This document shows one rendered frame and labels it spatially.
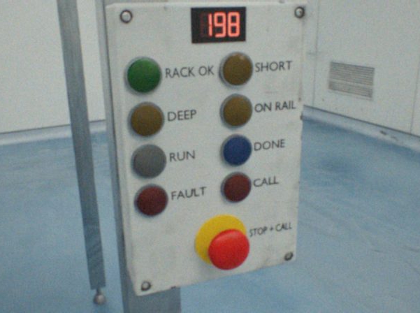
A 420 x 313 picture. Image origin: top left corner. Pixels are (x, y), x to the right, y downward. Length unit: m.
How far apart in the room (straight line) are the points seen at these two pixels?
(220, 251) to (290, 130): 0.13
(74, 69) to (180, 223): 1.16
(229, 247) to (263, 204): 0.06
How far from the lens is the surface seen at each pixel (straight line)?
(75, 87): 1.54
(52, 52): 4.15
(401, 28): 3.93
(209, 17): 0.37
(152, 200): 0.39
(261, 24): 0.40
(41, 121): 4.22
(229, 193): 0.41
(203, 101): 0.38
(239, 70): 0.38
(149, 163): 0.37
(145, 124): 0.36
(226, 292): 1.87
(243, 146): 0.40
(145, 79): 0.36
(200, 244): 0.42
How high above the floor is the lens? 1.08
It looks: 19 degrees down
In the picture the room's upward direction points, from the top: 1 degrees counter-clockwise
